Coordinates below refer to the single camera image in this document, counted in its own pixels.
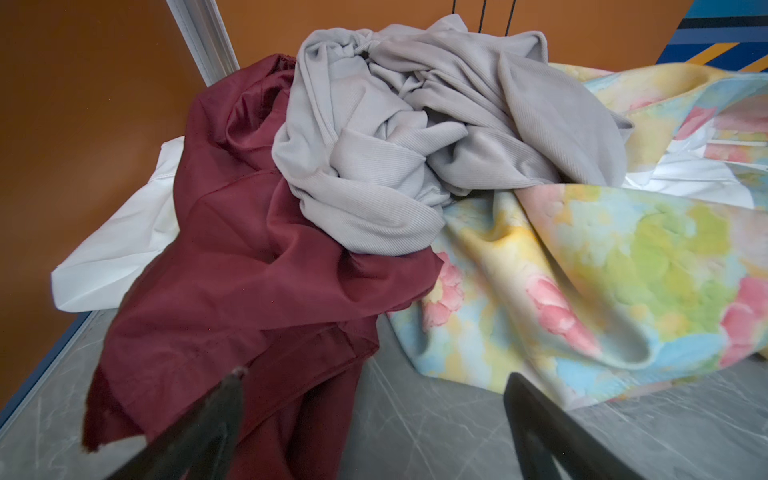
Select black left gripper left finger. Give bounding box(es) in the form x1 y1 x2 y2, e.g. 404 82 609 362
108 367 248 480

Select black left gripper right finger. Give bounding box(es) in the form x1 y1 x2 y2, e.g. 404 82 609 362
503 372 642 480

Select pastel floral cloth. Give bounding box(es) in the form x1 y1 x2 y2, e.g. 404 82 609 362
389 63 767 409

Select maroon smooth cloth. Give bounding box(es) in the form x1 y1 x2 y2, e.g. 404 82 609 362
82 54 443 479

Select white cloth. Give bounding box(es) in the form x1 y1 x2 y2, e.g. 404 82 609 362
51 137 184 313

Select grey ribbed cloth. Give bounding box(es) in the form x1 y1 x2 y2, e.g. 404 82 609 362
272 15 634 256

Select aluminium corner post left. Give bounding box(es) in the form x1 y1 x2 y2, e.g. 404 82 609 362
166 0 240 86

